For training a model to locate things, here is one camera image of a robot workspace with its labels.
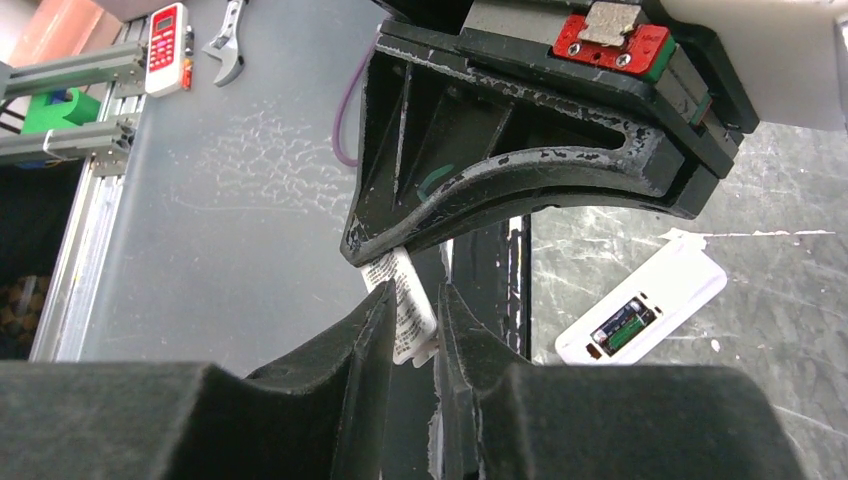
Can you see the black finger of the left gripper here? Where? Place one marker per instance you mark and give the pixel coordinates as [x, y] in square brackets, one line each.
[445, 151]

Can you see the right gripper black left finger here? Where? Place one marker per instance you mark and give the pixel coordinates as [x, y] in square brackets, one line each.
[317, 412]

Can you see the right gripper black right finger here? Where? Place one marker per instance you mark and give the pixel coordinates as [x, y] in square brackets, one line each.
[506, 418]

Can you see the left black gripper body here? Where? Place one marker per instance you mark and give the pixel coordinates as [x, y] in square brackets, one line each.
[630, 57]

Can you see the white battery cover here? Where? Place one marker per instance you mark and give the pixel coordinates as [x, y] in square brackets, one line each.
[416, 322]

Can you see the black green battery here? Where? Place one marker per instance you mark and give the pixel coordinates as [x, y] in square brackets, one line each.
[618, 319]
[628, 331]

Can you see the red white remote control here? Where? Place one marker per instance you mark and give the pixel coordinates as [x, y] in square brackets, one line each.
[169, 66]

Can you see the silver adjustable wrench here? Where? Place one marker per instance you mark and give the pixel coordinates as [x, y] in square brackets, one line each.
[224, 46]

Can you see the green plastic block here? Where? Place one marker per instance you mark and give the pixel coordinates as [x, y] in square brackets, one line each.
[60, 109]

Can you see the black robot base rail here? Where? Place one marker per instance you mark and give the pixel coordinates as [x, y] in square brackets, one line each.
[490, 268]

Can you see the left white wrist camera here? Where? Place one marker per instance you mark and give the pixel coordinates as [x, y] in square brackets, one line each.
[791, 56]

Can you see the aluminium frame profile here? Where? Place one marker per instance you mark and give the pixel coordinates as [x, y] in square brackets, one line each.
[61, 181]

